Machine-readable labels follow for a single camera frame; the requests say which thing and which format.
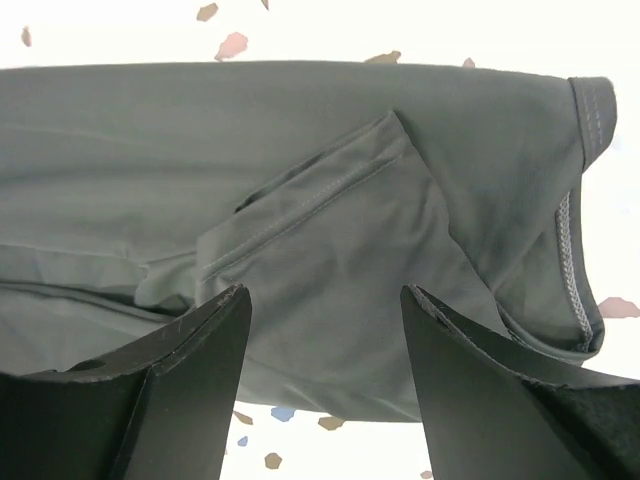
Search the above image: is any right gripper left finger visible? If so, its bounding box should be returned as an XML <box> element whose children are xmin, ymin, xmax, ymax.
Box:
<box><xmin>1</xmin><ymin>285</ymin><xmax>251</xmax><ymax>480</ymax></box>

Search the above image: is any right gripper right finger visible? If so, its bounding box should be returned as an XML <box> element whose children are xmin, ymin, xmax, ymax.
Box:
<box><xmin>401</xmin><ymin>285</ymin><xmax>639</xmax><ymax>480</ymax></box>

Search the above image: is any dark grey t-shirt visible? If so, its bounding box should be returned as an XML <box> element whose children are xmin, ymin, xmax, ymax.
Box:
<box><xmin>1</xmin><ymin>62</ymin><xmax>617</xmax><ymax>421</ymax></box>

